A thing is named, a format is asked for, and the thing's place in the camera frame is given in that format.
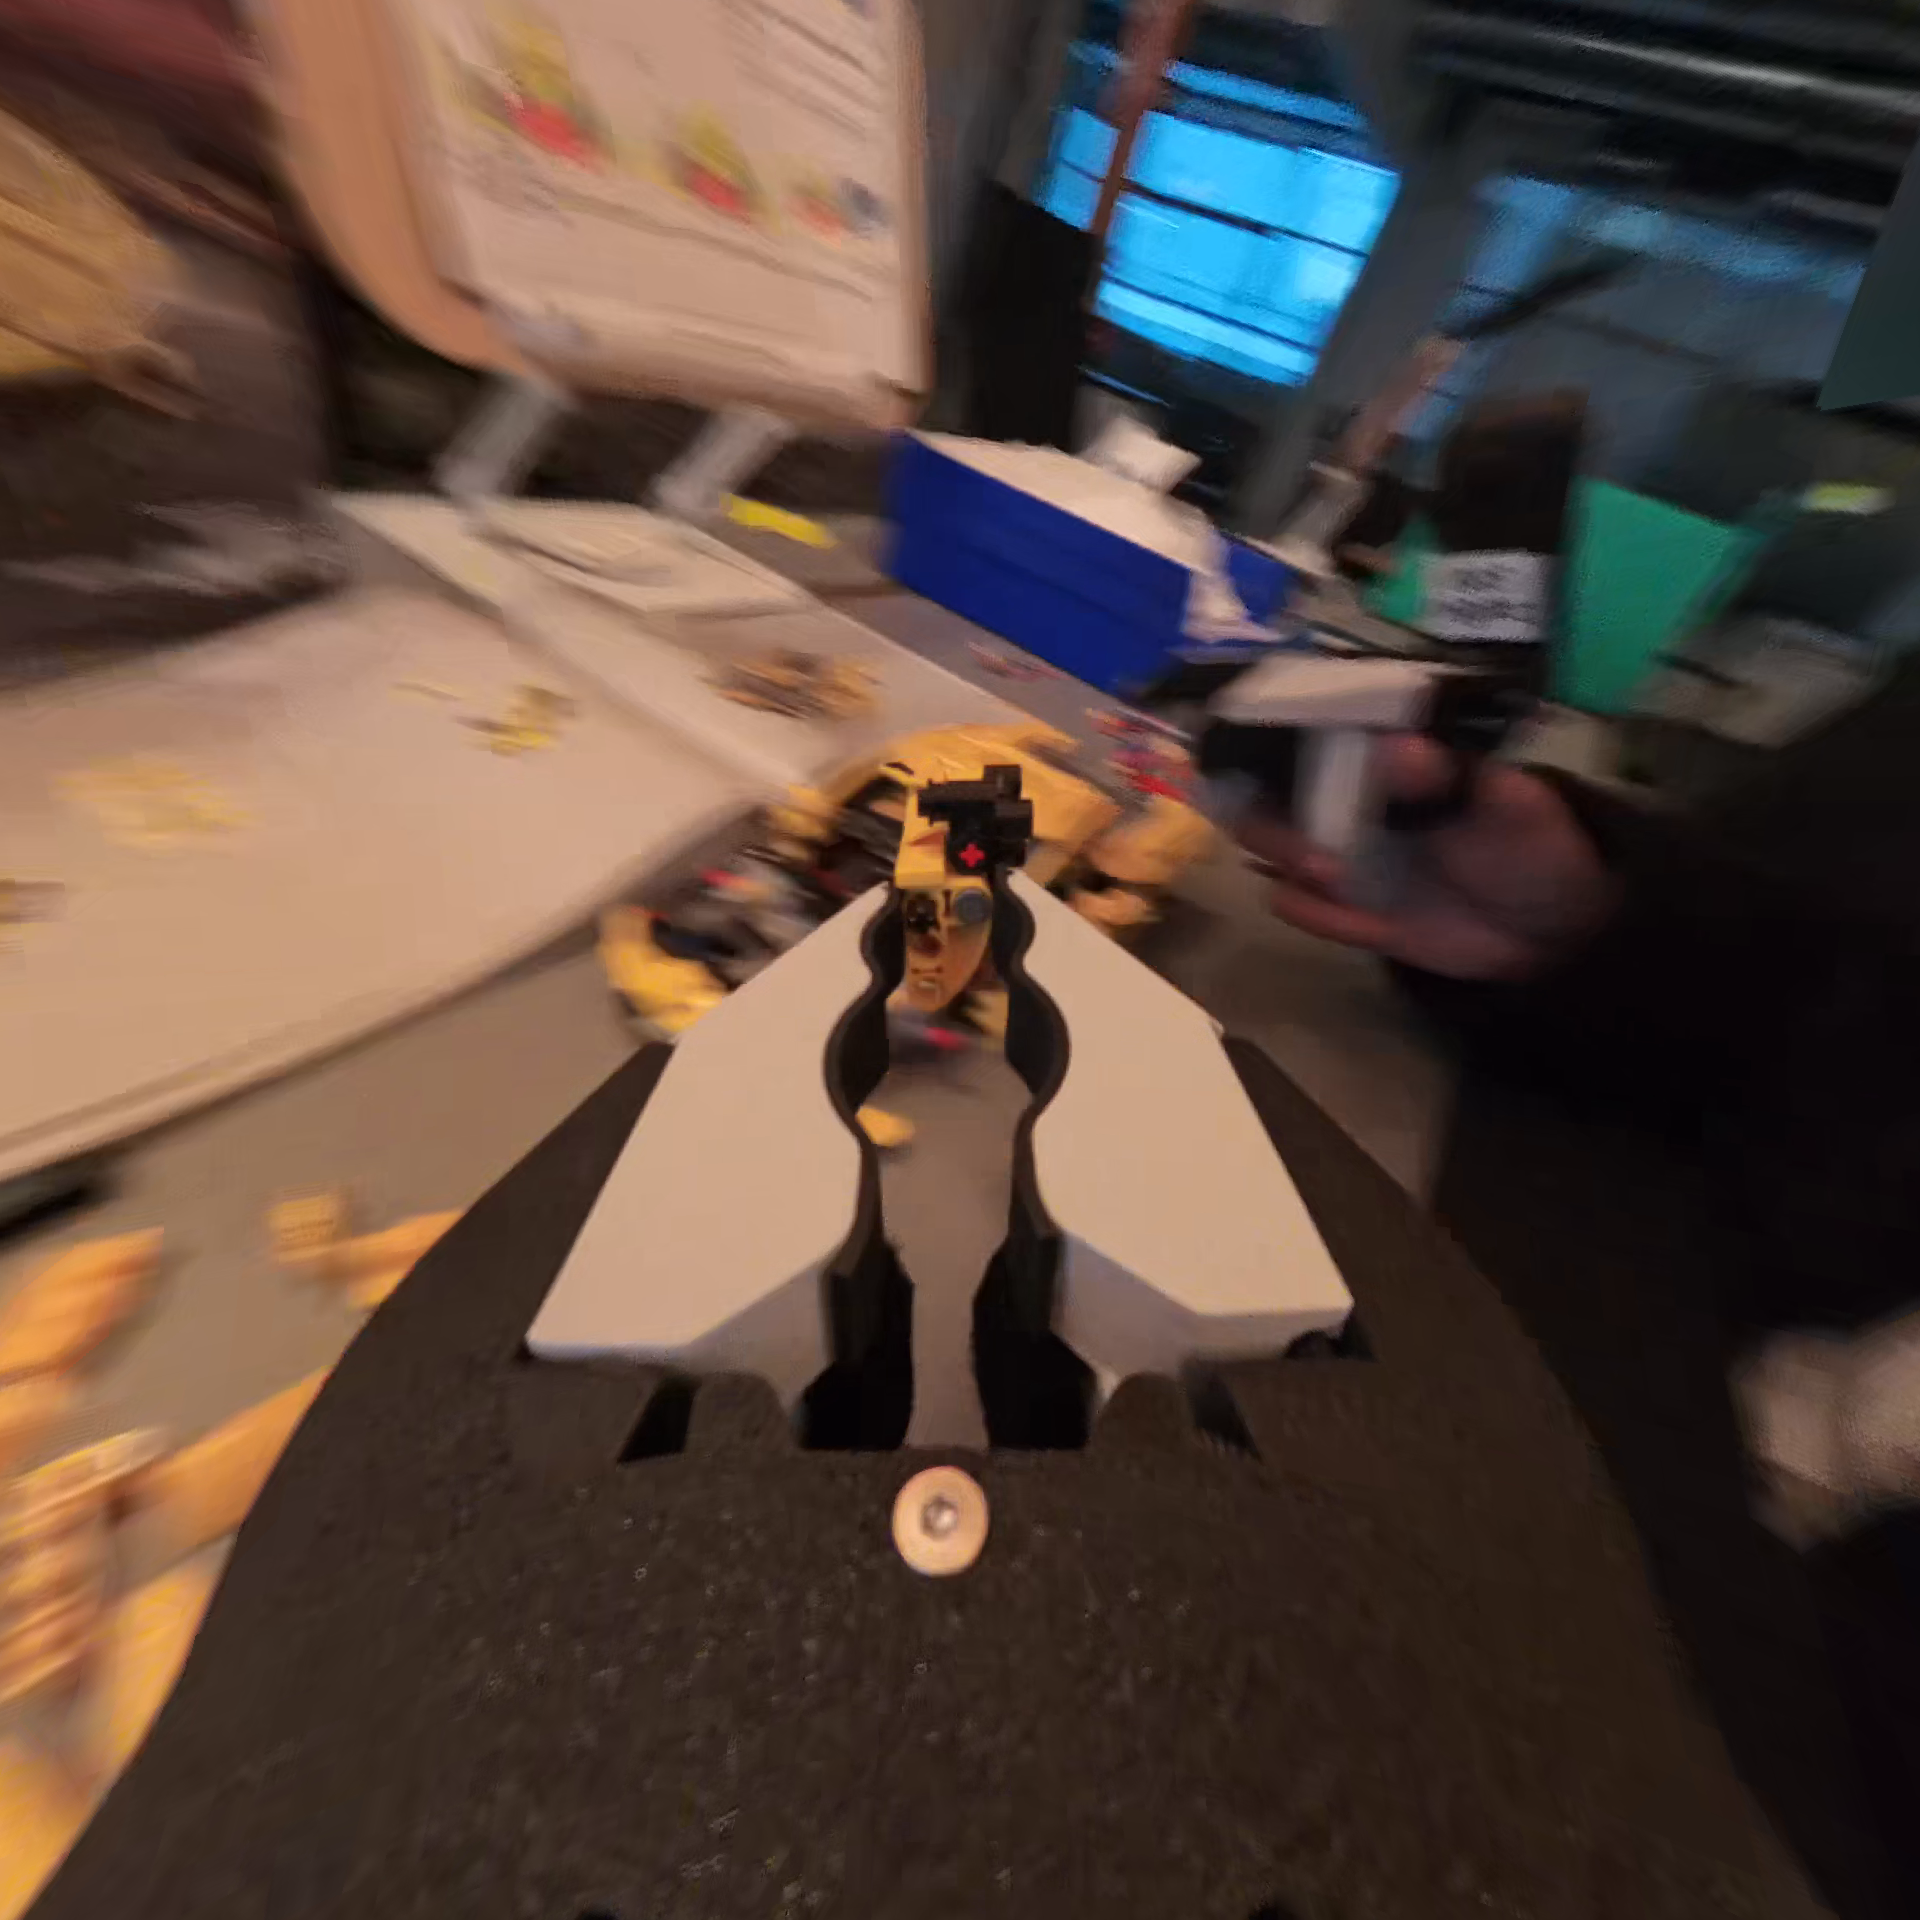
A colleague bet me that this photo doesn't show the large paned window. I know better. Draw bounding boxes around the large paned window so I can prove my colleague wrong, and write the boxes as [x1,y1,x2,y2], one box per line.
[1043,59,1403,388]

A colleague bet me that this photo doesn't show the blue plastic bin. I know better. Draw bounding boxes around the blue plastic bin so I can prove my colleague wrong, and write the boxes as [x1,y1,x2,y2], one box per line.
[882,432,1306,695]

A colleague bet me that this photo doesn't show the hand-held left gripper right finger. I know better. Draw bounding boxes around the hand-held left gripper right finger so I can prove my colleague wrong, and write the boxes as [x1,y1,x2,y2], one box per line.
[993,880,1356,1396]

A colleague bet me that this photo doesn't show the white paper bags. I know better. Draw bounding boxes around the white paper bags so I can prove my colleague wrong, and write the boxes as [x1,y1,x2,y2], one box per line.
[931,421,1299,646]

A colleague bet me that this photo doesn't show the green tote with handle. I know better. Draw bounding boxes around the green tote with handle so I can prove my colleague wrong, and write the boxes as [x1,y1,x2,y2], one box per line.
[1372,477,1776,720]

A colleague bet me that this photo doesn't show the person's right hand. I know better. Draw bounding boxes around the person's right hand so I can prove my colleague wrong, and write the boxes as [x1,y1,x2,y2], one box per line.
[1245,736,1615,984]

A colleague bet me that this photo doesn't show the white document stand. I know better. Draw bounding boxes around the white document stand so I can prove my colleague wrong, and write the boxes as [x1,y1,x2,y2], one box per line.
[337,223,917,618]

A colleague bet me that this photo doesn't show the printed paper sheet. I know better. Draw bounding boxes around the printed paper sheet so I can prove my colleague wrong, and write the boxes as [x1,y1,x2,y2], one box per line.
[404,0,923,392]

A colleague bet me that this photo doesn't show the pile of yellow brick pieces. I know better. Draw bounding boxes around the pile of yellow brick pieces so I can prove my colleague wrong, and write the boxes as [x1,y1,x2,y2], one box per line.
[0,1190,460,1914]

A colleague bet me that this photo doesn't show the open instruction booklet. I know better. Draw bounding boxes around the open instruction booklet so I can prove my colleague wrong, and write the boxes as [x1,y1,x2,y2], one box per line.
[0,496,1051,1179]

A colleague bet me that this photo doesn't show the instruction sheet on stand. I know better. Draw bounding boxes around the instruction sheet on stand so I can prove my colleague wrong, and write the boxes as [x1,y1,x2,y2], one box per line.
[264,0,933,429]

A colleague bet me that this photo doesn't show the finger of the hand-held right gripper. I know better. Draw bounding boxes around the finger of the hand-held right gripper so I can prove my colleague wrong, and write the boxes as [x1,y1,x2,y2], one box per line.
[1207,656,1445,741]

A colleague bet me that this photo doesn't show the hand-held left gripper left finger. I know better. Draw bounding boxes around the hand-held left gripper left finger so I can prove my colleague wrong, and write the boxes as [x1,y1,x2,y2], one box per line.
[525,884,905,1379]

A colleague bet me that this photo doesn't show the person's right forearm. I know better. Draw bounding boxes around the person's right forearm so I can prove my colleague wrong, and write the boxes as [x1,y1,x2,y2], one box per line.
[1559,660,1920,1354]

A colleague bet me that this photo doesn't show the yellow brick car model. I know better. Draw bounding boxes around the yellow brick car model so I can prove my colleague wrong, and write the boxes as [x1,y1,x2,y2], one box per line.
[600,725,1220,1040]

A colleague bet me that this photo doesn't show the pile of small coloured pins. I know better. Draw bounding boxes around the pile of small coloured pins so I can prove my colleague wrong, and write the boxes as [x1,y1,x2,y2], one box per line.
[968,644,1209,804]

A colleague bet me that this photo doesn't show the grey desk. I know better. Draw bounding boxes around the grey desk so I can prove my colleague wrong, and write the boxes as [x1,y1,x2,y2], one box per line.
[0,496,1443,1907]

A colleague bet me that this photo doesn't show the yellow brick subassembly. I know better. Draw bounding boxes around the yellow brick subassembly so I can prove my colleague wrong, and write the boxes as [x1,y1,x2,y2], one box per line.
[888,765,1040,1024]

